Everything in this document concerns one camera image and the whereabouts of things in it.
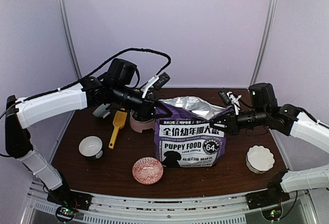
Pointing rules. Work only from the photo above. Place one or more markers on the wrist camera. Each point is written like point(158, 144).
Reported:
point(155, 83)
point(230, 99)

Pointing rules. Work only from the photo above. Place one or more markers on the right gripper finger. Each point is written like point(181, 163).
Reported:
point(219, 120)
point(220, 127)

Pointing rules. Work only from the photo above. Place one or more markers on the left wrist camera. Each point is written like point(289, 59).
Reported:
point(155, 83)

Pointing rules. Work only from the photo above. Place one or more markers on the right aluminium frame post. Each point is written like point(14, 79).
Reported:
point(271, 11)

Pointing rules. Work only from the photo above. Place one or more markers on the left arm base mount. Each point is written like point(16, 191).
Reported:
point(71, 206)

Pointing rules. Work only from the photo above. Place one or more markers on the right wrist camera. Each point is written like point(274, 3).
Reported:
point(230, 99)

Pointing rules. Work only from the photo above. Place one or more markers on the purple puppy food bag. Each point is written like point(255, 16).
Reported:
point(186, 139)

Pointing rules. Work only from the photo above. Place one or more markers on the black white ceramic bowl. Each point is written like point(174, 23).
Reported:
point(91, 148)

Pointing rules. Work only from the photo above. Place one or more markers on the left aluminium frame post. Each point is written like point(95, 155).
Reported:
point(68, 39)

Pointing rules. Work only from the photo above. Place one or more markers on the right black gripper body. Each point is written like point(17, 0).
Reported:
point(234, 126)

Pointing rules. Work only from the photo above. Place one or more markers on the yellow plastic scoop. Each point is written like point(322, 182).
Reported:
point(118, 123)

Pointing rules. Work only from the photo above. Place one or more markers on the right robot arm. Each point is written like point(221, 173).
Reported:
point(288, 120)

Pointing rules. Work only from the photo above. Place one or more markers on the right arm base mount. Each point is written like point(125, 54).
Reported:
point(270, 203)

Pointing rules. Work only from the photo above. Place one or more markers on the aluminium frame post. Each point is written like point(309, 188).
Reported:
point(271, 11)
point(68, 39)

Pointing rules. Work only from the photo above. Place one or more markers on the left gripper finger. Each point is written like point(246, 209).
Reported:
point(161, 116)
point(162, 109)

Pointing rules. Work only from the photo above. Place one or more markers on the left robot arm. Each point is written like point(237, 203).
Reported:
point(110, 87)

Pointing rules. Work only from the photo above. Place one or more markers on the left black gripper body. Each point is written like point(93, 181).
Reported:
point(145, 107)

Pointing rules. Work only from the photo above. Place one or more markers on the pink double pet feeder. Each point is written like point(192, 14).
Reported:
point(139, 124)

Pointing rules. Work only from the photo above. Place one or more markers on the front aluminium rail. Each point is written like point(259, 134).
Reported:
point(218, 209)

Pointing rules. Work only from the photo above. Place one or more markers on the light blue ceramic bowl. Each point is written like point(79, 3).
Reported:
point(102, 111)

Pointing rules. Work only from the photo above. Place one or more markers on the white scalloped ceramic bowl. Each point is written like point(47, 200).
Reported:
point(259, 159)

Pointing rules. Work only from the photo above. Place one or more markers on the red patterned ceramic dish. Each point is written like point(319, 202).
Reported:
point(147, 170)

